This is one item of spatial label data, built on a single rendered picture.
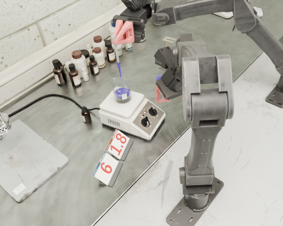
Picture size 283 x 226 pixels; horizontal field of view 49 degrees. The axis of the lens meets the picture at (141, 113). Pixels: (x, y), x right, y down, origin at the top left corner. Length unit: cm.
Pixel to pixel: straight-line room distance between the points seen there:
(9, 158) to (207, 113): 73
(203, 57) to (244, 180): 47
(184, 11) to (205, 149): 49
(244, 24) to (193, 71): 48
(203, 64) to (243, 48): 87
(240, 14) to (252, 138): 40
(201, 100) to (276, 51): 60
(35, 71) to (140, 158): 60
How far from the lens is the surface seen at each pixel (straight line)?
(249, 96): 124
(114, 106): 106
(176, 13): 103
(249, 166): 102
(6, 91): 131
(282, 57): 117
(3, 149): 116
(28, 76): 134
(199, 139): 67
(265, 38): 112
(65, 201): 97
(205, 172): 79
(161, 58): 94
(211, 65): 64
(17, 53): 133
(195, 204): 88
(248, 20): 104
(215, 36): 156
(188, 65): 60
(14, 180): 106
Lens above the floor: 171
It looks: 45 degrees down
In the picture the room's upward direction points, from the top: 5 degrees counter-clockwise
